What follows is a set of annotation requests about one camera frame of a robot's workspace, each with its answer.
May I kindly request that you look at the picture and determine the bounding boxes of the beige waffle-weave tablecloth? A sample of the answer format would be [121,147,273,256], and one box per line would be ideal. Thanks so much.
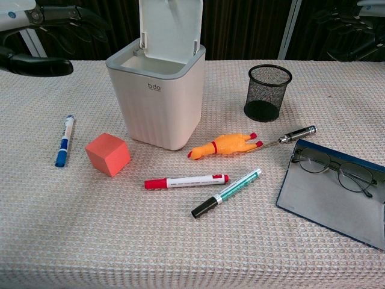
[0,58,385,289]

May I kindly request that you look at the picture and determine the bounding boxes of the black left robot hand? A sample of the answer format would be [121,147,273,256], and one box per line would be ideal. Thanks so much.
[0,4,109,78]

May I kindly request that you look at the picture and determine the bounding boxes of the black background curtain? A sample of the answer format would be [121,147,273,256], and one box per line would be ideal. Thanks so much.
[0,0,385,63]

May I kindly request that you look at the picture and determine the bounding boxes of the white plastic bin lid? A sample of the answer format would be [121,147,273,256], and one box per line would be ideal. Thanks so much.
[138,0,204,64]

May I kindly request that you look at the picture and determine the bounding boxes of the red whiteboard marker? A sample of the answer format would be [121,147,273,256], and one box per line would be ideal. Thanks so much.
[144,173,230,190]

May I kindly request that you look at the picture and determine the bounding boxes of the blue open glasses case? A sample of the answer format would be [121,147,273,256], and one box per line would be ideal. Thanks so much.
[276,138,385,251]

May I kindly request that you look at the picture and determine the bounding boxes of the orange foam cube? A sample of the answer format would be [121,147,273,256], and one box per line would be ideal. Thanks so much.
[84,132,132,178]

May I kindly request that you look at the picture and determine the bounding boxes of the blue whiteboard marker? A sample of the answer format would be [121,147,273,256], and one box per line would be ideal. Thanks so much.
[54,114,76,169]

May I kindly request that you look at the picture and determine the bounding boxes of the metal precision screwdriver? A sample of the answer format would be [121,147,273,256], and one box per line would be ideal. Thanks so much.
[260,125,318,148]

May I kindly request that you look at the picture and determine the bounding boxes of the yellow rubber chicken toy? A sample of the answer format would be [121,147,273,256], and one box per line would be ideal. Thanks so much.
[187,131,263,161]

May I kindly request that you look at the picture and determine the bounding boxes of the black thin-framed eyeglasses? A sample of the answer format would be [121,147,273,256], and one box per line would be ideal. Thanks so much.
[290,146,378,199]

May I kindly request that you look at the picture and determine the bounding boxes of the white desktop trash bin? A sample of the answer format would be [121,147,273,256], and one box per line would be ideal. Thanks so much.
[105,39,206,151]

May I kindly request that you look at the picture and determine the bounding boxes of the black mesh pen holder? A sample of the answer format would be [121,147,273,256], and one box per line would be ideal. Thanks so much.
[243,64,293,123]

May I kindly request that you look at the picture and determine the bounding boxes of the green marker with black cap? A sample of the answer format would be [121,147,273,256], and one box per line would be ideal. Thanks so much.
[191,168,262,219]

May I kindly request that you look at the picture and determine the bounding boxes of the white metal frame post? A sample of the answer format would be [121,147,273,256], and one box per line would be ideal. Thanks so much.
[277,0,303,60]
[19,29,48,58]

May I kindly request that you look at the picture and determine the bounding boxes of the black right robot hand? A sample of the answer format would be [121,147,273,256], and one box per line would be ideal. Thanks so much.
[312,1,385,63]

